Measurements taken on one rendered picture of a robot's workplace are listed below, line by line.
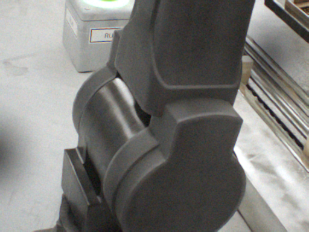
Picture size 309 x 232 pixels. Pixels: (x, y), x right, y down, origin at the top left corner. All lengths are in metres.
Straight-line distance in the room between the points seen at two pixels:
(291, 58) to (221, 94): 0.49
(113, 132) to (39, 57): 0.38
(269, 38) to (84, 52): 0.28
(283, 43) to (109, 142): 0.53
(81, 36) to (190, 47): 0.37
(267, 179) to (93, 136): 0.20
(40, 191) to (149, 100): 0.24
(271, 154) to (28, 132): 0.23
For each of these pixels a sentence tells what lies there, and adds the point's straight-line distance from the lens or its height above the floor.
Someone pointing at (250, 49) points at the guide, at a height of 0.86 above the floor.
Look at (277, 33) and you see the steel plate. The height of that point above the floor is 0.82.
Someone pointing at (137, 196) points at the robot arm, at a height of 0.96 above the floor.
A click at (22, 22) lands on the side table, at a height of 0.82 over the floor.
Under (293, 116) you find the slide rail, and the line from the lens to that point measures 0.66.
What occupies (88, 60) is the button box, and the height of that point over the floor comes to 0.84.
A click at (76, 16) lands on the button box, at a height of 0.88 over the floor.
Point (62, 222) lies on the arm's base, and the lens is 0.42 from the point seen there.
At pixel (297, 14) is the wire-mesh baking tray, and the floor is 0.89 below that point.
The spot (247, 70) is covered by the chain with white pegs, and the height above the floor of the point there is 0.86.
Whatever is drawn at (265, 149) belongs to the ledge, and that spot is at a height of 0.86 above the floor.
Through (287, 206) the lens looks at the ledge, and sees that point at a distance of 0.53.
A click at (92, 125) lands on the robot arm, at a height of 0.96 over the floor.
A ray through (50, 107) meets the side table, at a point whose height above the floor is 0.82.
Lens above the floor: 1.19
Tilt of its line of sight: 31 degrees down
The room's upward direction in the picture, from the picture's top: 9 degrees clockwise
